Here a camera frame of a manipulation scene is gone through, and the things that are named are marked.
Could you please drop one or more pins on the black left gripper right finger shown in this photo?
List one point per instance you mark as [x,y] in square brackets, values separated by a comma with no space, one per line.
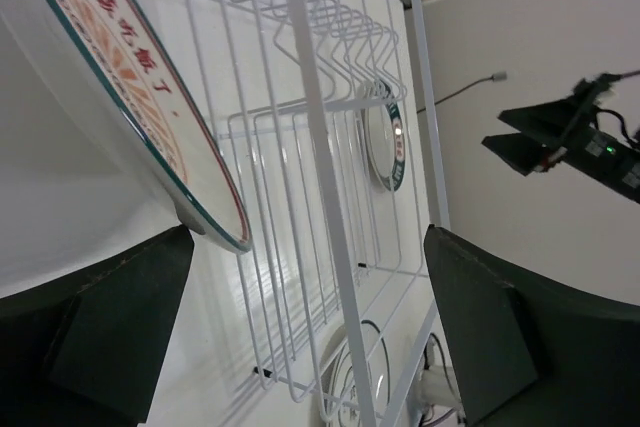
[530,351]

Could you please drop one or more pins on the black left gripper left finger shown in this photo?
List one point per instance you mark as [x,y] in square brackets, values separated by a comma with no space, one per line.
[87,348]

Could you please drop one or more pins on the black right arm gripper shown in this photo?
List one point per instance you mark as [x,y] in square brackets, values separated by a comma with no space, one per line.
[580,143]

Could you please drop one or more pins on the green rimmed white plate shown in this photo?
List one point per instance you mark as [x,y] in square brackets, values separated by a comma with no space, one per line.
[384,135]

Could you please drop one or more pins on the orange sunburst pattern plate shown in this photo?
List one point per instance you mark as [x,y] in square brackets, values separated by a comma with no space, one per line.
[108,69]

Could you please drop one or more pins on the white wire dish rack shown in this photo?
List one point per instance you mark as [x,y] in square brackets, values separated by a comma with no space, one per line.
[323,321]

